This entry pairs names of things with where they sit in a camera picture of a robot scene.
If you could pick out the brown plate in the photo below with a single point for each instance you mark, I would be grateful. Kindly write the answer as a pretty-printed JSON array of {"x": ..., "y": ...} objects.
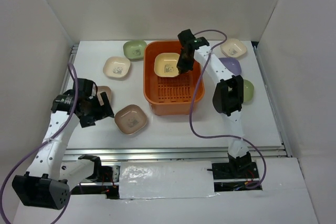
[{"x": 130, "y": 119}]

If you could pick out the yellow plate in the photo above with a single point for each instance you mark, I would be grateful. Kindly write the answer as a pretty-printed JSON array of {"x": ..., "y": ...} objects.
[{"x": 165, "y": 65}]

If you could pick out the purple plate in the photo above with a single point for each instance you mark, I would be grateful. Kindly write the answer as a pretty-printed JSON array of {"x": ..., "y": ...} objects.
[{"x": 232, "y": 64}]

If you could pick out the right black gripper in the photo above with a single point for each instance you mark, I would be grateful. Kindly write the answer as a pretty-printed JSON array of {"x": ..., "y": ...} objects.
[{"x": 183, "y": 67}]

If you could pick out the pink-brown plate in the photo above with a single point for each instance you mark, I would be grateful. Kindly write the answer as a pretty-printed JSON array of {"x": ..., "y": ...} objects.
[{"x": 102, "y": 89}]

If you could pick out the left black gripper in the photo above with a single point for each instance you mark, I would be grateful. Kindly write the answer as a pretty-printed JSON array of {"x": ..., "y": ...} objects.
[{"x": 103, "y": 111}]

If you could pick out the green plate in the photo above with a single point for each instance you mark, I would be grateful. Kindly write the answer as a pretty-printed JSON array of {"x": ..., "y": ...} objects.
[
  {"x": 248, "y": 91},
  {"x": 134, "y": 49}
]

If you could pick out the cream plate back right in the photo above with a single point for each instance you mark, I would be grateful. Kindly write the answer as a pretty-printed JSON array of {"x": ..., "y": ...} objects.
[{"x": 233, "y": 48}]

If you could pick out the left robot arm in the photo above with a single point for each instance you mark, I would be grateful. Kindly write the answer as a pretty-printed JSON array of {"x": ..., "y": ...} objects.
[{"x": 47, "y": 183}]

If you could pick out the cream plate left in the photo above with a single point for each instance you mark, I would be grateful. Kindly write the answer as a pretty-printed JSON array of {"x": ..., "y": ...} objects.
[{"x": 116, "y": 67}]

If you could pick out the cream plate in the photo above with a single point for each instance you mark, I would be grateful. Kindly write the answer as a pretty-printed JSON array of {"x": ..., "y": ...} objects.
[
  {"x": 233, "y": 48},
  {"x": 116, "y": 67}
]

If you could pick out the orange plastic bin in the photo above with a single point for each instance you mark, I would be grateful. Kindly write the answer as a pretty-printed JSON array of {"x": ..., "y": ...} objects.
[{"x": 171, "y": 95}]

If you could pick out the white sheet front cover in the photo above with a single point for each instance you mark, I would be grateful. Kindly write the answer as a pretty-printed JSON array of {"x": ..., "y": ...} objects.
[{"x": 160, "y": 180}]

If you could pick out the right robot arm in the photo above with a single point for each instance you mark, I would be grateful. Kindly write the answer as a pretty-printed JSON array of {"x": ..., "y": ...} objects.
[{"x": 228, "y": 96}]

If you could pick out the aluminium rail frame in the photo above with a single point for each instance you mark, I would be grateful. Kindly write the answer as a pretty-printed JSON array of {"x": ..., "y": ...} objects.
[{"x": 168, "y": 138}]

